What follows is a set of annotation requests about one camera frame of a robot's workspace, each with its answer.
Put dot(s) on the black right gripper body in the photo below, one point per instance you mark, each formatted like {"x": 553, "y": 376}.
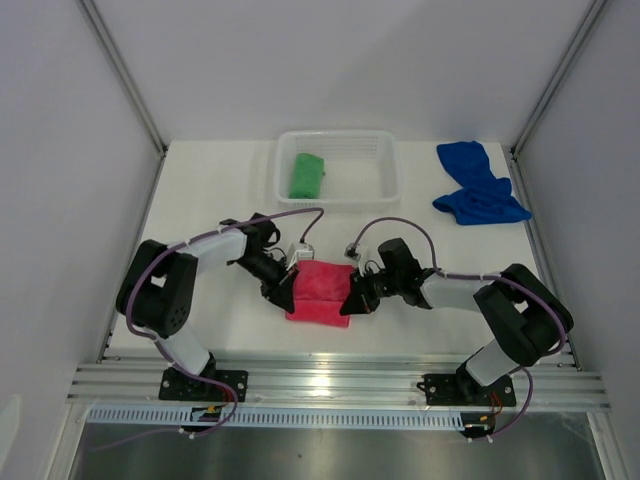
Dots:
{"x": 377, "y": 286}

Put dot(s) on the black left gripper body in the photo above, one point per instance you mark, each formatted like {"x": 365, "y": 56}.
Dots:
{"x": 265, "y": 269}

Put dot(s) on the pink microfiber towel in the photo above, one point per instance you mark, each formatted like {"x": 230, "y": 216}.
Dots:
{"x": 319, "y": 291}

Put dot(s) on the green microfiber towel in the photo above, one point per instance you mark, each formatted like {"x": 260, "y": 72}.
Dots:
{"x": 307, "y": 176}

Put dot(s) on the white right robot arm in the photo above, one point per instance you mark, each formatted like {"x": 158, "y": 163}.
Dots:
{"x": 527, "y": 321}

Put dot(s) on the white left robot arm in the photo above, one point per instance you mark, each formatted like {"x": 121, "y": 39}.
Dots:
{"x": 156, "y": 294}

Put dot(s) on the blue microfiber towel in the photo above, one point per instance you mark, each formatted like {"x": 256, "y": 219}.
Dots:
{"x": 483, "y": 198}

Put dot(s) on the white plastic basket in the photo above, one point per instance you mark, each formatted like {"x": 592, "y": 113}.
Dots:
{"x": 362, "y": 169}

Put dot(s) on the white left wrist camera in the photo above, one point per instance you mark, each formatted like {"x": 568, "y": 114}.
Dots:
{"x": 297, "y": 252}

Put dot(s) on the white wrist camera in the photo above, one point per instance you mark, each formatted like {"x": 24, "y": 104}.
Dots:
{"x": 297, "y": 252}
{"x": 359, "y": 255}

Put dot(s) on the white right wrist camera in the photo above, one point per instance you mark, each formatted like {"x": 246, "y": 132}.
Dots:
{"x": 359, "y": 255}

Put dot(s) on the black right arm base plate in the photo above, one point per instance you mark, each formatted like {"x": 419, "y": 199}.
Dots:
{"x": 460, "y": 389}

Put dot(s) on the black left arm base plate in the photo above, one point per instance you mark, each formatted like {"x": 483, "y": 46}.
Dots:
{"x": 176, "y": 386}

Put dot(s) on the white slotted cable duct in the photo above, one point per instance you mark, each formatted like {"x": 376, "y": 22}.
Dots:
{"x": 200, "y": 417}

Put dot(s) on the aluminium front rail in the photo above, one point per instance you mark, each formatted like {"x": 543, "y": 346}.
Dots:
{"x": 330, "y": 380}

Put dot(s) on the aluminium frame post left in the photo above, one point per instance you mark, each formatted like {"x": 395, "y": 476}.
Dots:
{"x": 114, "y": 58}

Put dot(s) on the aluminium frame post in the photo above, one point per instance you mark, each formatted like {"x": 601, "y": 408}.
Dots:
{"x": 577, "y": 43}
{"x": 114, "y": 58}

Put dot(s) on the aluminium frame post right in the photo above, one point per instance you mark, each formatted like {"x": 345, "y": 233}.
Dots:
{"x": 577, "y": 43}

